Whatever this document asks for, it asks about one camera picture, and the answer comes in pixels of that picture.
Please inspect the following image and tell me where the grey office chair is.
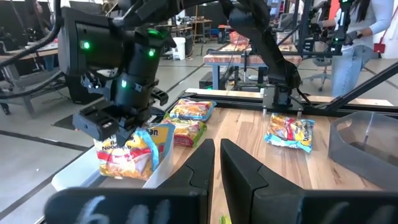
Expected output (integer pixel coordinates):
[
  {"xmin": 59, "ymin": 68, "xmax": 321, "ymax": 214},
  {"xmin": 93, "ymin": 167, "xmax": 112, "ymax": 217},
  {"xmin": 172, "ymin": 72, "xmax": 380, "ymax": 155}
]
[{"xmin": 303, "ymin": 55, "xmax": 333, "ymax": 93}]

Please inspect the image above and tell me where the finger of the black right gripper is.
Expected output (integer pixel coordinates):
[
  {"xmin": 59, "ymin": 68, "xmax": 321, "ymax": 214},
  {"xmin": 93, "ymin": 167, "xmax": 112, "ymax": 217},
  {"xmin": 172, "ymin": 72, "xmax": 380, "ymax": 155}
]
[
  {"xmin": 150, "ymin": 87, "xmax": 170, "ymax": 106},
  {"xmin": 72, "ymin": 107, "xmax": 137, "ymax": 146}
]

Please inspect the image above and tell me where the background wooden desk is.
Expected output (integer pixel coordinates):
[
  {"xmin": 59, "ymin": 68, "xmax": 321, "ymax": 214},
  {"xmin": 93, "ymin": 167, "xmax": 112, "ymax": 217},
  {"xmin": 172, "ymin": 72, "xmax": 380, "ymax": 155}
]
[{"xmin": 0, "ymin": 42, "xmax": 60, "ymax": 116}]

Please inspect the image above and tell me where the white translucent plastic bin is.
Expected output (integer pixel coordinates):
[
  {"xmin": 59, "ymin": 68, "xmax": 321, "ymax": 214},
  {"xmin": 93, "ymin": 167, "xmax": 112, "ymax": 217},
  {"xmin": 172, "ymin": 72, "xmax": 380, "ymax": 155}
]
[{"xmin": 51, "ymin": 123, "xmax": 175, "ymax": 191}]

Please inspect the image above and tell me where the person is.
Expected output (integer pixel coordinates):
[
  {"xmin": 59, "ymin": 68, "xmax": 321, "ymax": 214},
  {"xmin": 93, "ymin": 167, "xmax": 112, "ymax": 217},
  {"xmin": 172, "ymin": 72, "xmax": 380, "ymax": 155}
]
[{"xmin": 320, "ymin": 0, "xmax": 396, "ymax": 98}]

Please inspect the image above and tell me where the white trash bin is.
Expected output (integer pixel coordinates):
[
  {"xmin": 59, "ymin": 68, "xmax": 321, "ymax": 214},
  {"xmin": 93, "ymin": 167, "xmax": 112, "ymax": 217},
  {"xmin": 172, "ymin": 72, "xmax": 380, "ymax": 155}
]
[{"xmin": 172, "ymin": 36, "xmax": 187, "ymax": 61}]

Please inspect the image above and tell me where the grey translucent plastic bin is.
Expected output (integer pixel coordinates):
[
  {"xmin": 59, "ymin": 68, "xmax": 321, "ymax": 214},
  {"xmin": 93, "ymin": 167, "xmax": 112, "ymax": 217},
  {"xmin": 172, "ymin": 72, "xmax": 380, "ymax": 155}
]
[{"xmin": 328, "ymin": 111, "xmax": 398, "ymax": 191}]

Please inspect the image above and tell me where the background wooden work table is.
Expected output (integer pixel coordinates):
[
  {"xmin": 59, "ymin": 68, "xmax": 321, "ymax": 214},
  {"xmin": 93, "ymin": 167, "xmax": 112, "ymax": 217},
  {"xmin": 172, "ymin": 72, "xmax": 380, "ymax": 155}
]
[{"xmin": 203, "ymin": 42, "xmax": 303, "ymax": 91}]

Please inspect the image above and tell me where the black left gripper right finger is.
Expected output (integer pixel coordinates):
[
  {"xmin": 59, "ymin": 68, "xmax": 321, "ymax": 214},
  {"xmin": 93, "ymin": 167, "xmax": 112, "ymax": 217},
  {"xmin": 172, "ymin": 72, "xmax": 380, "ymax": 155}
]
[{"xmin": 220, "ymin": 138, "xmax": 398, "ymax": 224}]

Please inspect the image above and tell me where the background ramen packet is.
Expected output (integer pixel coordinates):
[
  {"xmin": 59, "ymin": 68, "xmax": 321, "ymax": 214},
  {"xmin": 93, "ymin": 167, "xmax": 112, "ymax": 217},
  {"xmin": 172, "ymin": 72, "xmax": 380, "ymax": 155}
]
[{"xmin": 229, "ymin": 30, "xmax": 250, "ymax": 46}]

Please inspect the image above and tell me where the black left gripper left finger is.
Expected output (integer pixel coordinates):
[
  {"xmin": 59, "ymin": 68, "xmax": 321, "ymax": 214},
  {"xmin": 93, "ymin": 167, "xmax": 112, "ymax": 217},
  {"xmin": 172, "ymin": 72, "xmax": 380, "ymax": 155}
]
[{"xmin": 44, "ymin": 138, "xmax": 216, "ymax": 224}]

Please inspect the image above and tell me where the thick black cable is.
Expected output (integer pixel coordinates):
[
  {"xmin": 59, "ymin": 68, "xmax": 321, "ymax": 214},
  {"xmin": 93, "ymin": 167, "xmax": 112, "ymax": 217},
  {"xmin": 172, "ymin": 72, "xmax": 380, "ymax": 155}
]
[
  {"xmin": 0, "ymin": 70, "xmax": 68, "ymax": 100},
  {"xmin": 0, "ymin": 0, "xmax": 63, "ymax": 68}
]

